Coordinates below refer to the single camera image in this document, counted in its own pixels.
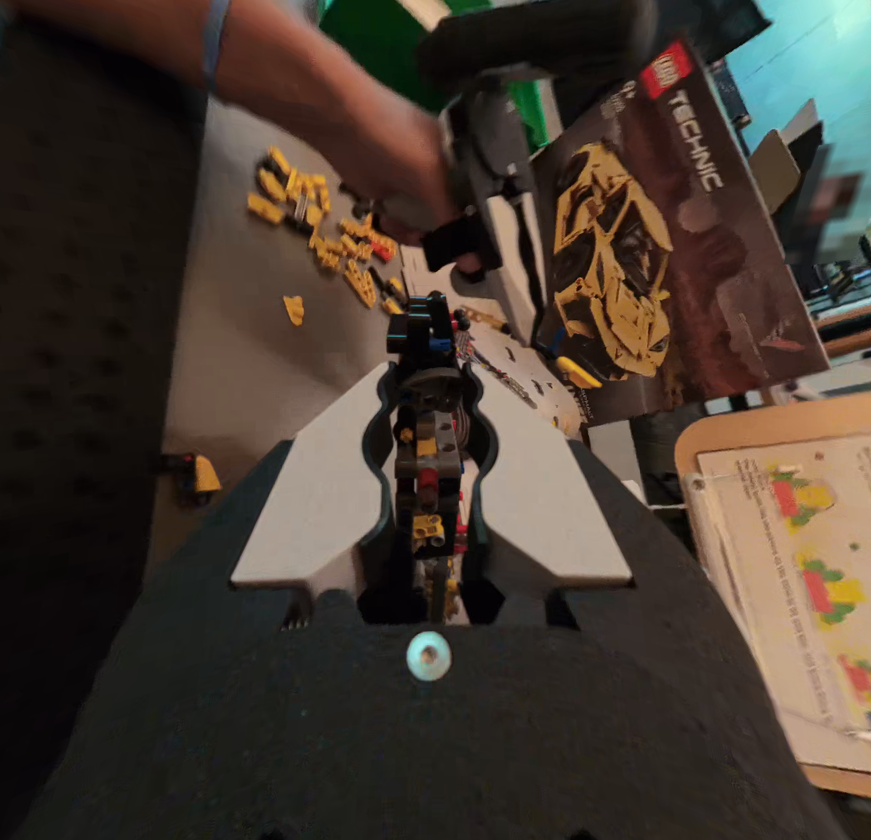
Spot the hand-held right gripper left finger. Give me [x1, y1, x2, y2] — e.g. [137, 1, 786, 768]
[230, 362, 409, 626]

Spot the yellow black lego piece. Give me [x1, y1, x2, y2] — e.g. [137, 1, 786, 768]
[160, 452, 223, 505]

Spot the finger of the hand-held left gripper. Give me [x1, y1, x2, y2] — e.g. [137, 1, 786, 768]
[476, 188, 548, 350]

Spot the dark perforated cloth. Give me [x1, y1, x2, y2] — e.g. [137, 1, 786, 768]
[0, 17, 205, 814]

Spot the person's left forearm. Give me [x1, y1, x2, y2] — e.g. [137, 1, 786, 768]
[0, 0, 382, 174]

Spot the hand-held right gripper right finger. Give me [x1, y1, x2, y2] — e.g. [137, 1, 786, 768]
[463, 362, 635, 626]

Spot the lego car chassis model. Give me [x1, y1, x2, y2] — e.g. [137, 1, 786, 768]
[387, 292, 479, 623]

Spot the person's left hand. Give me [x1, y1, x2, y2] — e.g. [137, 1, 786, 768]
[320, 102, 491, 278]

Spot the dark lego set box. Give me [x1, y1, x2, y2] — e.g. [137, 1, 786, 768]
[531, 37, 831, 426]

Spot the lego instruction booklet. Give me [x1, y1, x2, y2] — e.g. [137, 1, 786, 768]
[401, 244, 600, 440]

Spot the pile of yellow lego pieces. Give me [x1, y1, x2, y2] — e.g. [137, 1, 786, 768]
[246, 146, 409, 327]

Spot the green plastic bin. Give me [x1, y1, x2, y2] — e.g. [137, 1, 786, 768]
[318, 0, 548, 150]

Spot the blue wristband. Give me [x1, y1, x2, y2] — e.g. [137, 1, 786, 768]
[201, 0, 246, 93]

